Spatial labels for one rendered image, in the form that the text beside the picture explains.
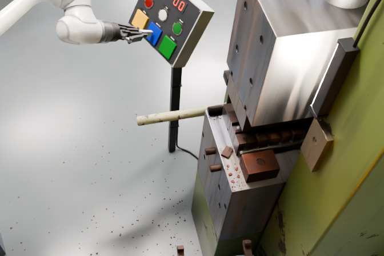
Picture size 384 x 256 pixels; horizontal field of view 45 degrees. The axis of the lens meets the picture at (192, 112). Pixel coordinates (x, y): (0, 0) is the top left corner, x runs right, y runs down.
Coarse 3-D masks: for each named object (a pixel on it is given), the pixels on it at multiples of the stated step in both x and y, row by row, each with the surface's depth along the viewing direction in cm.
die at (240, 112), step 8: (232, 80) 166; (232, 88) 167; (232, 96) 169; (232, 104) 170; (240, 104) 161; (240, 112) 162; (240, 120) 164; (248, 120) 158; (296, 120) 166; (304, 120) 167; (248, 128) 162; (256, 128) 164
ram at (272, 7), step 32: (256, 0) 131; (288, 0) 131; (320, 0) 132; (256, 32) 135; (288, 32) 123; (320, 32) 124; (352, 32) 127; (256, 64) 139; (288, 64) 131; (320, 64) 135; (256, 96) 143; (288, 96) 144
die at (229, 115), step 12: (228, 108) 181; (228, 120) 179; (228, 132) 181; (240, 132) 172; (252, 132) 173; (264, 132) 173; (276, 132) 174; (288, 132) 174; (300, 132) 175; (240, 144) 170; (252, 144) 172; (264, 144) 174
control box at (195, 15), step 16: (144, 0) 202; (160, 0) 196; (176, 0) 190; (192, 0) 185; (176, 16) 191; (192, 16) 185; (208, 16) 186; (192, 32) 187; (176, 48) 192; (192, 48) 194; (176, 64) 195
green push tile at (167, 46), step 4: (164, 40) 195; (168, 40) 194; (164, 44) 195; (168, 44) 194; (172, 44) 193; (160, 48) 197; (164, 48) 196; (168, 48) 194; (172, 48) 193; (164, 52) 196; (168, 52) 194; (172, 52) 193; (168, 56) 195
